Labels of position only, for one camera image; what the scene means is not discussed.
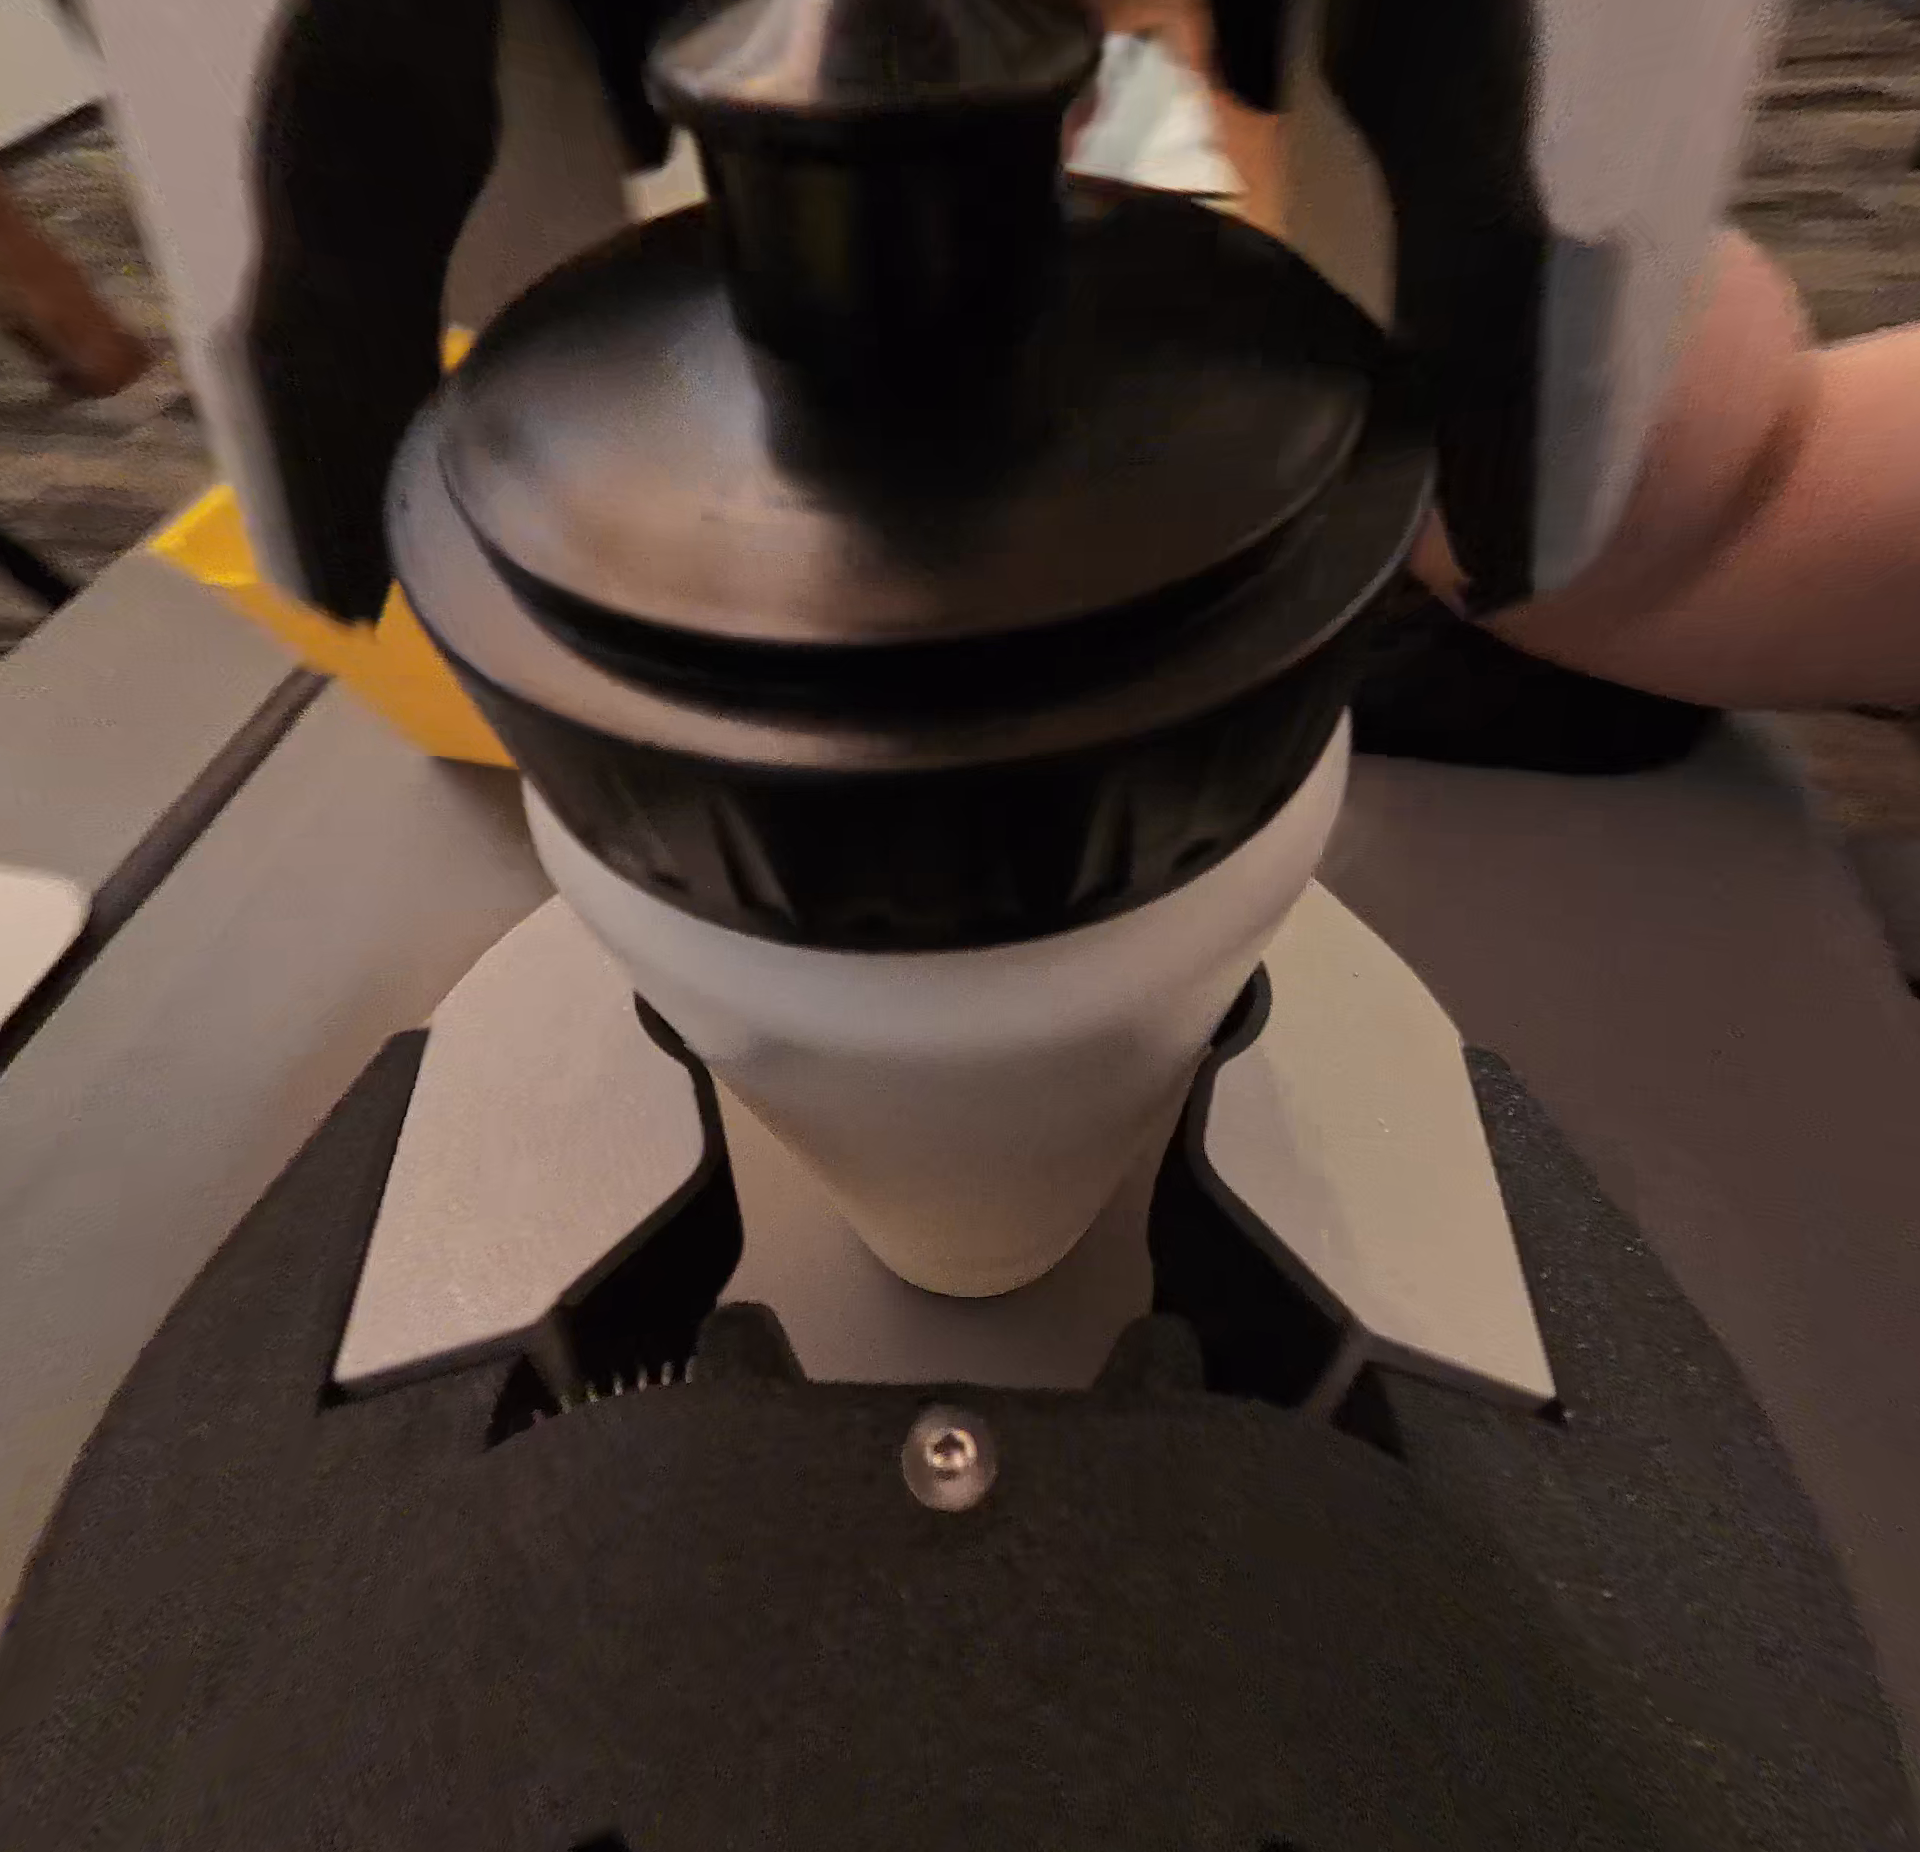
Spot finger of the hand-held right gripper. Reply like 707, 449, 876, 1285
61, 0, 707, 622
1321, 0, 1807, 617

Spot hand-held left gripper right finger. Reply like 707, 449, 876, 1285
1150, 888, 1564, 1410

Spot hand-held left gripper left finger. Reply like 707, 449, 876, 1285
332, 891, 746, 1400

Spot white plastic bottle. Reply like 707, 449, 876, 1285
525, 727, 1350, 1299

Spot yellow plastic bin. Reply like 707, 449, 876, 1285
152, 320, 533, 770

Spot black bottle lid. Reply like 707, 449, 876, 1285
385, 0, 1438, 953

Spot wooden furniture leg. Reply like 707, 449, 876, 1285
0, 199, 159, 402

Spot black textured pad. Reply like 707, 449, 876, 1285
1350, 590, 1730, 777

